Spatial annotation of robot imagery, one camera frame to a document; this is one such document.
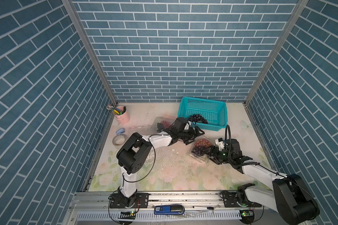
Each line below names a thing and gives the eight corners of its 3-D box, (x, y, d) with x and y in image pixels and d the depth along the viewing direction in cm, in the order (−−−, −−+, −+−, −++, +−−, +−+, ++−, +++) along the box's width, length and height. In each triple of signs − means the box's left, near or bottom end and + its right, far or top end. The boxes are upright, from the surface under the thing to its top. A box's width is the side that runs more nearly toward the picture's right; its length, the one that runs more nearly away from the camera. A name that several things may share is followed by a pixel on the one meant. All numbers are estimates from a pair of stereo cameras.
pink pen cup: (117, 125, 108) (112, 116, 100) (120, 114, 115) (117, 106, 107) (128, 125, 108) (124, 116, 100) (131, 114, 115) (128, 106, 107)
